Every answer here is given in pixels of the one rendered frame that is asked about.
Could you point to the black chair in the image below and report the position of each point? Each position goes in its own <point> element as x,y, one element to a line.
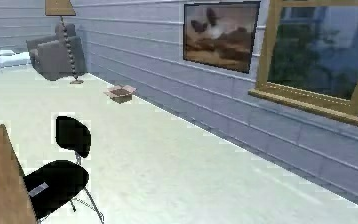
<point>62,180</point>

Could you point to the white side table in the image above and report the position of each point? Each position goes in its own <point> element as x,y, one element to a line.
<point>10,58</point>

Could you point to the open cardboard box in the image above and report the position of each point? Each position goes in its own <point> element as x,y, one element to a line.
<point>121,93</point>

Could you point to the grey armchair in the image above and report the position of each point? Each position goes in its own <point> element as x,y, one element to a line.
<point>52,55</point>

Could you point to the black framed brown picture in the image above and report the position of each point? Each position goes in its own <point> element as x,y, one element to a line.
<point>219,36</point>

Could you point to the wooden framed window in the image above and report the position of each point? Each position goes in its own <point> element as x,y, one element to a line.
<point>315,53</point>

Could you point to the brown wooden table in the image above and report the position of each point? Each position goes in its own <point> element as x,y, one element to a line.
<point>3,180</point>

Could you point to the brown floor lamp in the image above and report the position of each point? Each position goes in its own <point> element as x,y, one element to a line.
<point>68,46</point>

